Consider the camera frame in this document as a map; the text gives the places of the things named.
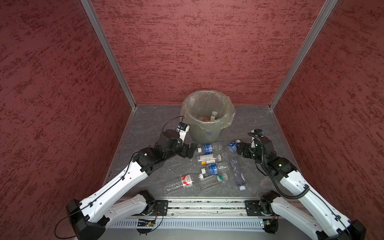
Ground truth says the blue label bottle white cap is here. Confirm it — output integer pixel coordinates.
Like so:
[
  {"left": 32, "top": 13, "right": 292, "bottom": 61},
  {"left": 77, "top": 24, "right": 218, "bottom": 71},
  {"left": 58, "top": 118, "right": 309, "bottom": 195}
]
[{"left": 226, "top": 140, "right": 241, "bottom": 156}]

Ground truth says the red white label water bottle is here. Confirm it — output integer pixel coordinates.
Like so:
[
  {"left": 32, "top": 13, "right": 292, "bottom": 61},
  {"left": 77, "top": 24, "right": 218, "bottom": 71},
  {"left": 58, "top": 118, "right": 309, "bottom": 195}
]
[{"left": 164, "top": 174, "right": 204, "bottom": 195}]

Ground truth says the red label cola bottle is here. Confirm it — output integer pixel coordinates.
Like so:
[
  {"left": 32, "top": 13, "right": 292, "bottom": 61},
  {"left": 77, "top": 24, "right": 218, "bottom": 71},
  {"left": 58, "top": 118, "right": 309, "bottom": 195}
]
[{"left": 197, "top": 116, "right": 211, "bottom": 122}]

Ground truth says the sunflower label bottle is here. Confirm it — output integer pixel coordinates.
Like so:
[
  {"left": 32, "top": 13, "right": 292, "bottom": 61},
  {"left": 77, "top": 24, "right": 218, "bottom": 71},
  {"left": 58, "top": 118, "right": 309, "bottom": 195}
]
[{"left": 210, "top": 111, "right": 218, "bottom": 121}]

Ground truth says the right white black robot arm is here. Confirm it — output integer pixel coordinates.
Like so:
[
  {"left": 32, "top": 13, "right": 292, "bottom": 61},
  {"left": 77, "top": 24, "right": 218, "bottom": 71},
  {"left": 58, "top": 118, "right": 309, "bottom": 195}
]
[{"left": 236, "top": 130, "right": 367, "bottom": 240}]

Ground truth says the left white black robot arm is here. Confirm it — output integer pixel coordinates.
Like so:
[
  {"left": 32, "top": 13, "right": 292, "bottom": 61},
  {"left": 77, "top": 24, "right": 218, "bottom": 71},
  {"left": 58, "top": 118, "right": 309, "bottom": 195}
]
[{"left": 66, "top": 123, "right": 197, "bottom": 240}]

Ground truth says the blue label bottle near bin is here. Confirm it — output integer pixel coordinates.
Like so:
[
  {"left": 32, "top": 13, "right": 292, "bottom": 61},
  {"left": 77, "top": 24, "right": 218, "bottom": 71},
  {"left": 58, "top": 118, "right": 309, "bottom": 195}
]
[{"left": 197, "top": 142, "right": 223, "bottom": 155}]

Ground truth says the grey mesh waste bin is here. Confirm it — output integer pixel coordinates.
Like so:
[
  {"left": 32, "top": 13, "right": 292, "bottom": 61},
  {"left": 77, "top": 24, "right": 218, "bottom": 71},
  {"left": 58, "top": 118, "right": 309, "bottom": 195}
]
[{"left": 182, "top": 91, "right": 230, "bottom": 145}]

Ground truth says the clear plastic bin liner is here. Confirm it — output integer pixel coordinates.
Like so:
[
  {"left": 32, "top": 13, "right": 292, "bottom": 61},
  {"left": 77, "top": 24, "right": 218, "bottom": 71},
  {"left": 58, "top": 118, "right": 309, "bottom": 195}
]
[{"left": 179, "top": 89, "right": 236, "bottom": 133}]

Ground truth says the white yellow label bottle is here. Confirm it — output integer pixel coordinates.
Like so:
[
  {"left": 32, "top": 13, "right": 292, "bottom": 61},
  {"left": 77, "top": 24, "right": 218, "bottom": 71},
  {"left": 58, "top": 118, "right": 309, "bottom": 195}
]
[{"left": 198, "top": 154, "right": 222, "bottom": 165}]

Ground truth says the tall clear bottle white cap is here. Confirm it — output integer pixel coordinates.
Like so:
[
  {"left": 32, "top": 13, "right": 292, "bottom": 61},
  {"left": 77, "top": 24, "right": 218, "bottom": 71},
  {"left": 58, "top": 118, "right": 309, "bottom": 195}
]
[{"left": 230, "top": 157, "right": 247, "bottom": 191}]

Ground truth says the blue label Pocari bottle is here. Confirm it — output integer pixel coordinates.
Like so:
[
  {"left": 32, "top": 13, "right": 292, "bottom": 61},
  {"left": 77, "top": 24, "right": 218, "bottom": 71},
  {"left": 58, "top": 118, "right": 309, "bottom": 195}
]
[{"left": 201, "top": 162, "right": 230, "bottom": 177}]

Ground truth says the green cap clear bottle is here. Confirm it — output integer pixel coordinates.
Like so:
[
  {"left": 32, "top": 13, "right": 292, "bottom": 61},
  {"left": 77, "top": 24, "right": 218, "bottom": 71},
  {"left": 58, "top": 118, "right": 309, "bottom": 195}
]
[{"left": 199, "top": 173, "right": 229, "bottom": 191}]

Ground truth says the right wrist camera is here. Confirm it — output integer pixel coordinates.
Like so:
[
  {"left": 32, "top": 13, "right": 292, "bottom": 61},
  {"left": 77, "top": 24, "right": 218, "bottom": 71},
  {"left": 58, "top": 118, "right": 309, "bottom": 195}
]
[{"left": 253, "top": 129, "right": 264, "bottom": 137}]

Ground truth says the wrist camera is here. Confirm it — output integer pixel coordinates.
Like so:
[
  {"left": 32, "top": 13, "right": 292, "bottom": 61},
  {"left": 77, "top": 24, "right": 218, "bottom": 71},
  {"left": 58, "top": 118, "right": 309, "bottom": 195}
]
[
  {"left": 176, "top": 122, "right": 190, "bottom": 142},
  {"left": 253, "top": 129, "right": 264, "bottom": 137}
]

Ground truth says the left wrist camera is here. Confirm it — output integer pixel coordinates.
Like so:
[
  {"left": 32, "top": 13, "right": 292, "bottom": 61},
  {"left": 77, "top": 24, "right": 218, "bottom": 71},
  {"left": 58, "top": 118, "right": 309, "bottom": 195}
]
[{"left": 176, "top": 122, "right": 190, "bottom": 142}]

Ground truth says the aluminium front rail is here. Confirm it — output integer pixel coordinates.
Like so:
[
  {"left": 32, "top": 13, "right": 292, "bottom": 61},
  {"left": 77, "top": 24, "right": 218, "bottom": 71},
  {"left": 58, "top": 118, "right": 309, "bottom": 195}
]
[{"left": 113, "top": 196, "right": 301, "bottom": 219}]

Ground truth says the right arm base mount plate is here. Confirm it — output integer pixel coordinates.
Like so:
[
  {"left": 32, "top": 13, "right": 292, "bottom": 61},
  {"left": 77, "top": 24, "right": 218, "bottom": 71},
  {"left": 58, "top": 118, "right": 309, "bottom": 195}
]
[{"left": 244, "top": 199, "right": 284, "bottom": 217}]

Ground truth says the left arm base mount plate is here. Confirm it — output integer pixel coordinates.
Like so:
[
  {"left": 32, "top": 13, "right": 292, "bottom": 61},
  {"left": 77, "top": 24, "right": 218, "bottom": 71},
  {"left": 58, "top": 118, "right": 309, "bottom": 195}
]
[{"left": 146, "top": 200, "right": 169, "bottom": 216}]

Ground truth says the right circuit board under rail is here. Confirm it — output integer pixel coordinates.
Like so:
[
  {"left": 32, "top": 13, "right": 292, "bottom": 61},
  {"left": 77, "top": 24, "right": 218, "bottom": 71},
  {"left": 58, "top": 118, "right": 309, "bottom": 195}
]
[{"left": 263, "top": 219, "right": 279, "bottom": 235}]

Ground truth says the circuit board under rail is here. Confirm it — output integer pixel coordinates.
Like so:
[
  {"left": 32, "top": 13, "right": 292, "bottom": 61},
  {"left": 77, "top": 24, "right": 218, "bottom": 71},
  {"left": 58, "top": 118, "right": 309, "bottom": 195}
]
[
  {"left": 263, "top": 219, "right": 279, "bottom": 235},
  {"left": 137, "top": 219, "right": 157, "bottom": 228}
]

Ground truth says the left circuit board under rail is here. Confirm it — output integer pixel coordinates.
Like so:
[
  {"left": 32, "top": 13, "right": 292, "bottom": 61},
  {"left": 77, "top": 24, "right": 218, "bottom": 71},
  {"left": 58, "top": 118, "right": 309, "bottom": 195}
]
[{"left": 137, "top": 219, "right": 157, "bottom": 228}]

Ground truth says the white slotted cable duct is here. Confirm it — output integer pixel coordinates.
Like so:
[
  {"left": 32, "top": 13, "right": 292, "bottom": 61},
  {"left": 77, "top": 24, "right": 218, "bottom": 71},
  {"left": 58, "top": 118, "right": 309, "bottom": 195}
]
[{"left": 111, "top": 218, "right": 264, "bottom": 232}]

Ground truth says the left corner aluminium post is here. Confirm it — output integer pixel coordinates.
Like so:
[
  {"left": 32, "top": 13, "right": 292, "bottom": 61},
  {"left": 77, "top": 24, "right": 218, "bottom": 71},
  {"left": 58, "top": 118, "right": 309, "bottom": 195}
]
[{"left": 81, "top": 0, "right": 137, "bottom": 111}]

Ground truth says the corner aluminium post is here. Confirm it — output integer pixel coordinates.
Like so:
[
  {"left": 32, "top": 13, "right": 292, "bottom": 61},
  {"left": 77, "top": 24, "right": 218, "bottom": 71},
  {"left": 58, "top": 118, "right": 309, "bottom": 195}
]
[
  {"left": 81, "top": 0, "right": 137, "bottom": 111},
  {"left": 269, "top": 0, "right": 338, "bottom": 112}
]

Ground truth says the right corner aluminium post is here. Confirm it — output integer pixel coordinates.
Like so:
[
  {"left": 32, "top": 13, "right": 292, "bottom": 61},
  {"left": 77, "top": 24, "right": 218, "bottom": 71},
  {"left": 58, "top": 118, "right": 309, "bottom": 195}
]
[{"left": 269, "top": 0, "right": 338, "bottom": 112}]

